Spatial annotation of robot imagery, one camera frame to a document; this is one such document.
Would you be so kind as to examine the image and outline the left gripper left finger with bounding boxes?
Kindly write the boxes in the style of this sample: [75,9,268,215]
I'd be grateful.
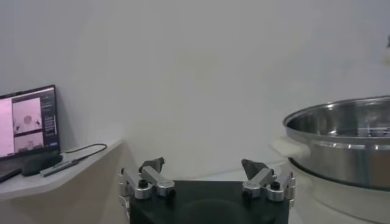
[118,156,177,214]

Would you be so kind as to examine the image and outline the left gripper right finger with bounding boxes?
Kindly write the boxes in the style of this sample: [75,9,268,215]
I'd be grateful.
[241,158,297,209]

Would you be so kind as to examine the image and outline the thin black drive cable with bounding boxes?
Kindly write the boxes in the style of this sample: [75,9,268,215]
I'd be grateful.
[62,143,108,163]

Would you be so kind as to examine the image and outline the white side desk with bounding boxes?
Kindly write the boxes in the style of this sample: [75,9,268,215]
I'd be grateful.
[0,138,124,224]

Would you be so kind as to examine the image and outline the perforated steel steamer basket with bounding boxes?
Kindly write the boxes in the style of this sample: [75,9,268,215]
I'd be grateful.
[282,96,390,192]

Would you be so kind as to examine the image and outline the black open laptop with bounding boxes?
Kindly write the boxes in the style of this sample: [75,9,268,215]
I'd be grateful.
[0,85,61,183]

